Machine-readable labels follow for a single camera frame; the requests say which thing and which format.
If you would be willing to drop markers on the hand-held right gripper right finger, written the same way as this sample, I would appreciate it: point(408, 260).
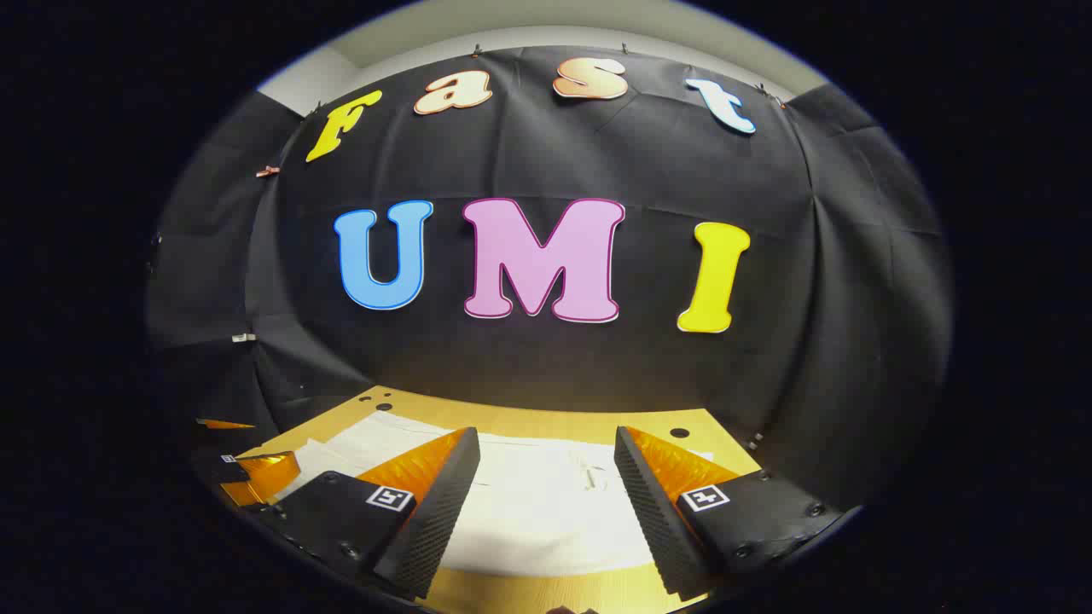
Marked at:
point(653, 512)

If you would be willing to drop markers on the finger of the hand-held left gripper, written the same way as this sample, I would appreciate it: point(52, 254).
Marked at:
point(264, 477)
point(223, 423)

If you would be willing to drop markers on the black backdrop cloth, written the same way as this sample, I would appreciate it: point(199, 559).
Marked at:
point(512, 375)

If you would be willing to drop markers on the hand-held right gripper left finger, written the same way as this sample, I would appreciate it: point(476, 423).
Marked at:
point(439, 512)

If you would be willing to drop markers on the white jeans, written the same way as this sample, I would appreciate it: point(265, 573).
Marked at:
point(529, 512)

